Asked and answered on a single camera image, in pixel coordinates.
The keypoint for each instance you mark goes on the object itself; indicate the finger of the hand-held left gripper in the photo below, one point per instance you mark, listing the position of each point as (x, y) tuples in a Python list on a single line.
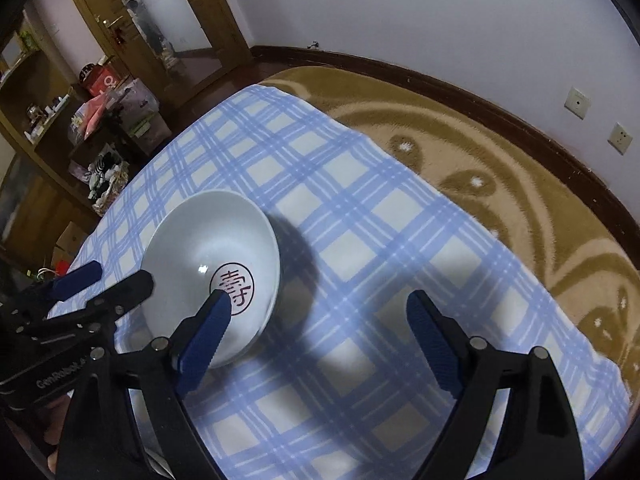
[(77, 277), (132, 285)]

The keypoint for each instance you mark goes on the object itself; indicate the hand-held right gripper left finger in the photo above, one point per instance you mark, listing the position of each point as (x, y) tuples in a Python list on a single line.
[(205, 345)]

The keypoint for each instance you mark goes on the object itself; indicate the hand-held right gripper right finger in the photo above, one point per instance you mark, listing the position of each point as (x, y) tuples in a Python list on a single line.
[(432, 345)]

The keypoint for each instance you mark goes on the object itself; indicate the large white bowl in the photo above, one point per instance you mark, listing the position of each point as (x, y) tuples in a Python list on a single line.
[(200, 240)]

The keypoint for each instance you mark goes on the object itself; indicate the open cardboard box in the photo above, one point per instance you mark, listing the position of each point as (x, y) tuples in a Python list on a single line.
[(72, 240)]

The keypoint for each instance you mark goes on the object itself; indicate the wicker basket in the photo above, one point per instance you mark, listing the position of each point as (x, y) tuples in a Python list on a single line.
[(112, 195)]

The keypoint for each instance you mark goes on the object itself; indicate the wooden wardrobe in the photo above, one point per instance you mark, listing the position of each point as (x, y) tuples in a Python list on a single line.
[(30, 200)]

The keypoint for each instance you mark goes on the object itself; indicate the striped black white cloth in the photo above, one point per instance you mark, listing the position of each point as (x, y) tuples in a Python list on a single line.
[(102, 167)]

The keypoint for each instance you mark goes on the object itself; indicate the blue plaid cloth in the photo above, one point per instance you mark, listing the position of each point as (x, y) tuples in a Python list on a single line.
[(350, 210)]

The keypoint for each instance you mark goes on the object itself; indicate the black folding table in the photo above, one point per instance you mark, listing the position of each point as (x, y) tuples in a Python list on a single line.
[(120, 125)]

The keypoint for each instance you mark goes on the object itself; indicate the clear storage box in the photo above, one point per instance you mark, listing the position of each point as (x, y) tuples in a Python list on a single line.
[(145, 125)]

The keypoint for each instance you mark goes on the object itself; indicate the pink packets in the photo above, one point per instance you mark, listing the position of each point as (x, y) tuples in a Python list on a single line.
[(95, 115)]

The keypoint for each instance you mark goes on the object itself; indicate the wooden corner shelf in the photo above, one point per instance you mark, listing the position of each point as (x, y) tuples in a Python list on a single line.
[(15, 125)]

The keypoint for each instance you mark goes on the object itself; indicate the group of toiletry bottles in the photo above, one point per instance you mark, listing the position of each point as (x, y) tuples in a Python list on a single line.
[(35, 110)]

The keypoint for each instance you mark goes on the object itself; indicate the red box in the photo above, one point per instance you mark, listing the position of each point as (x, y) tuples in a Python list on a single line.
[(102, 82)]

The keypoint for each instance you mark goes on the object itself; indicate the red door ornament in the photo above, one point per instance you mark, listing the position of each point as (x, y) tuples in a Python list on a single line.
[(119, 36)]

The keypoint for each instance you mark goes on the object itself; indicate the wooden door with glass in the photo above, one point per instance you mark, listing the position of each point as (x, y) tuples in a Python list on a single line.
[(227, 20)]

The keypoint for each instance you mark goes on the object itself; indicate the white wall socket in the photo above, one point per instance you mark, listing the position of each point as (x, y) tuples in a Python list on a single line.
[(621, 138), (577, 103)]

